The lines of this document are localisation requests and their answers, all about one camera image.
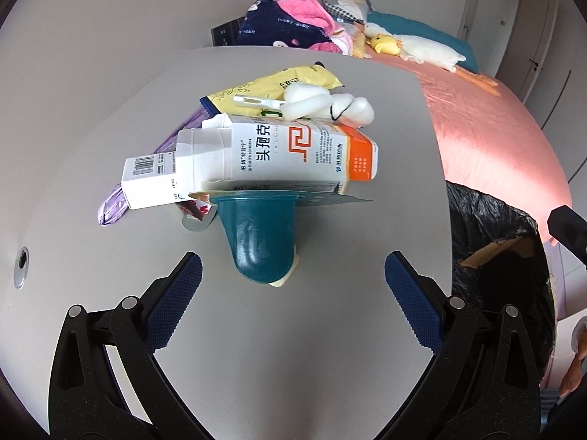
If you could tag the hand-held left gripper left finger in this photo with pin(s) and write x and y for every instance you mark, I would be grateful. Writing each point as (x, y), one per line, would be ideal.
(176, 294)

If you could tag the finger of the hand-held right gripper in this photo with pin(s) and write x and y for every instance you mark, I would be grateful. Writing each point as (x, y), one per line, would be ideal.
(568, 231)

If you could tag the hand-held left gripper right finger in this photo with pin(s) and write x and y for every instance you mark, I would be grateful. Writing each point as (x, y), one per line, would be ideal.
(412, 303)

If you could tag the bin with black bag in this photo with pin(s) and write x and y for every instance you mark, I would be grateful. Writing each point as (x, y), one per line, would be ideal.
(495, 220)

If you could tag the red foil wrapper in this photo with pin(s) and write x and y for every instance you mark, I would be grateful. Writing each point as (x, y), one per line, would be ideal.
(197, 214)

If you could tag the teal plastic cup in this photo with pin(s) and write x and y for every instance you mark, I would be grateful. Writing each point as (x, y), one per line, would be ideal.
(257, 233)

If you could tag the purple plastic bag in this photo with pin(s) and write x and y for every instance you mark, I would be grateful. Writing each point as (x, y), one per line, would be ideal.
(112, 206)

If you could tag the white medicine box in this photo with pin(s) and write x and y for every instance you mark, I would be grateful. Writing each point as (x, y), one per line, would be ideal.
(275, 156)

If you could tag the white cotton wad black thread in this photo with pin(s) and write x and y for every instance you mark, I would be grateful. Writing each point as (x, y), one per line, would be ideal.
(355, 110)

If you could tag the white plastic stick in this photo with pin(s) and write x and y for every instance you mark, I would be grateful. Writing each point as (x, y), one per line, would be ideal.
(257, 101)

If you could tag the yellow snack packet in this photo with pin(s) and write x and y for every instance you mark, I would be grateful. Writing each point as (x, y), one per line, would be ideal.
(275, 80)

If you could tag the person's right hand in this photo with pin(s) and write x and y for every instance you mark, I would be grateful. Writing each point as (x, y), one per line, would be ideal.
(572, 376)

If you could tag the brown cardboard piece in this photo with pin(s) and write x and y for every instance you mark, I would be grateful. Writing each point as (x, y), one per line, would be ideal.
(500, 250)

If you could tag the bed with pink sheet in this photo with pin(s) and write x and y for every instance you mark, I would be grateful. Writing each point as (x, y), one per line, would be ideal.
(481, 123)

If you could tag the white closet door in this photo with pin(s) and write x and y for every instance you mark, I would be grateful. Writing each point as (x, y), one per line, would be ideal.
(541, 55)

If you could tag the white goose plush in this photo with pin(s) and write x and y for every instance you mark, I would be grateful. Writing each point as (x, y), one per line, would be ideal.
(426, 48)

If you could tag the teal pillow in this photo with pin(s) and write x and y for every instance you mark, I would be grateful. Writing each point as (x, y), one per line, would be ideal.
(422, 30)

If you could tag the yellow duck plush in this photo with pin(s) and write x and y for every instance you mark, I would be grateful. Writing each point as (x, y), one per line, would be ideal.
(385, 46)

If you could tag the pink fleece cloth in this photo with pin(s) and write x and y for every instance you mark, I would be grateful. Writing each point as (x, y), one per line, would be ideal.
(328, 46)

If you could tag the navy printed blanket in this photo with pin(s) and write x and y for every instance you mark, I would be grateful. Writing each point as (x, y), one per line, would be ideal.
(266, 27)

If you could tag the checked pillow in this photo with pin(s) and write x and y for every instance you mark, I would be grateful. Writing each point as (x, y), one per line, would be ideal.
(344, 7)

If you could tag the black wall socket panel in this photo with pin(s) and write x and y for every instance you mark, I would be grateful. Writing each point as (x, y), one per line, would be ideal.
(224, 34)

